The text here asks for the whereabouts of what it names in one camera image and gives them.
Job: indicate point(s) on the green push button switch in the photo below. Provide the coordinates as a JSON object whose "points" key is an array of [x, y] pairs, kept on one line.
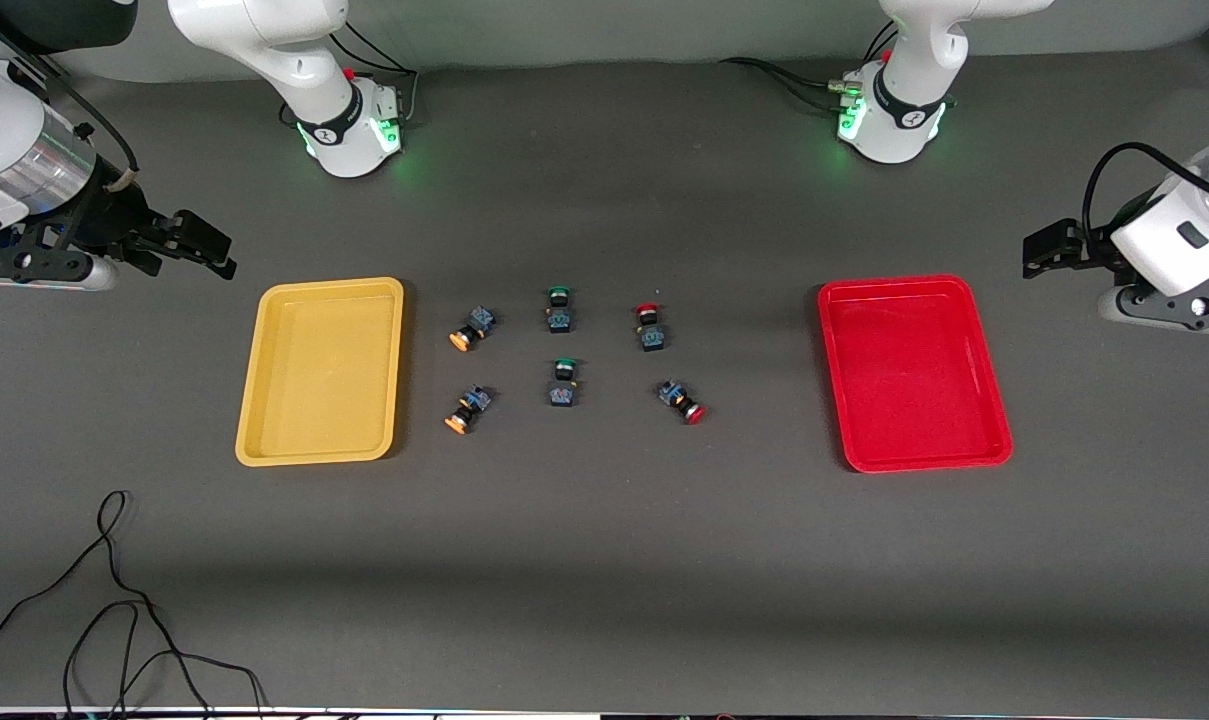
{"points": [[560, 312], [563, 385]]}

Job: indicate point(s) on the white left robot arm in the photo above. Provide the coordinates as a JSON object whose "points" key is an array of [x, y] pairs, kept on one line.
{"points": [[909, 100]]}

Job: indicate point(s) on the yellow push button switch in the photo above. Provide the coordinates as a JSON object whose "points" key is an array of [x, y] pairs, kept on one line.
{"points": [[469, 408], [474, 328]]}

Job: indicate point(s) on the red plastic tray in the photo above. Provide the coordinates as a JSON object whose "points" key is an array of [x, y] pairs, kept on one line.
{"points": [[909, 370]]}

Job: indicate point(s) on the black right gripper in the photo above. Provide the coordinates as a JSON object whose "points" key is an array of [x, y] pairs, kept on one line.
{"points": [[114, 218]]}

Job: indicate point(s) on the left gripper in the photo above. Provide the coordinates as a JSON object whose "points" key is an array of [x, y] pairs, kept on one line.
{"points": [[1091, 246]]}

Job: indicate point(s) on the red push button switch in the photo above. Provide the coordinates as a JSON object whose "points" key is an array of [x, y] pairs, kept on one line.
{"points": [[651, 330], [680, 400]]}

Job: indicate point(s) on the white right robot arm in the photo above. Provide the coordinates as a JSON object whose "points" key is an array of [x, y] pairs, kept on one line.
{"points": [[294, 60]]}

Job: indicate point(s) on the yellow plastic tray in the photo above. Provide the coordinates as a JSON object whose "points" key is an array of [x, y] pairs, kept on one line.
{"points": [[324, 375]]}

